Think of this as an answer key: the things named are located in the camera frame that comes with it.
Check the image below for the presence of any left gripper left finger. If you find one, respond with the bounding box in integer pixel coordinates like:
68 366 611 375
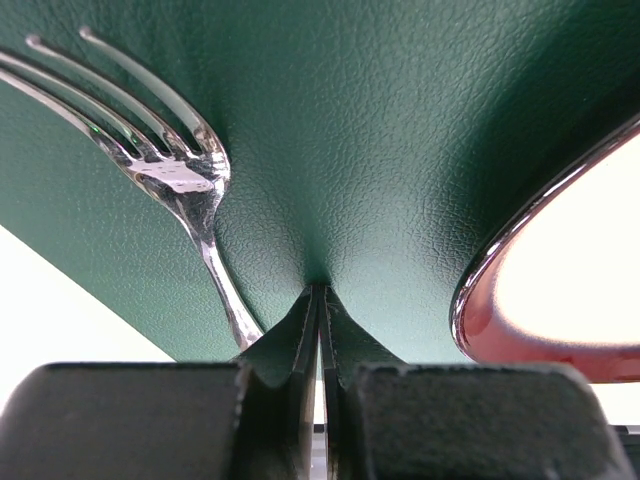
1 287 319 479

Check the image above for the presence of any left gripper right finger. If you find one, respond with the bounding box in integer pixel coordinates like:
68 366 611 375
319 286 635 479

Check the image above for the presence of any red rimmed beige plate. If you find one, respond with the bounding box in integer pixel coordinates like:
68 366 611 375
450 117 639 383

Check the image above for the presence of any silver fork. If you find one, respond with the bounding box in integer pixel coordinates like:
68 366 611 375
1 26 264 351

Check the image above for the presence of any green placemat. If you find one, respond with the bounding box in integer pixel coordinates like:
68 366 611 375
1 1 639 363

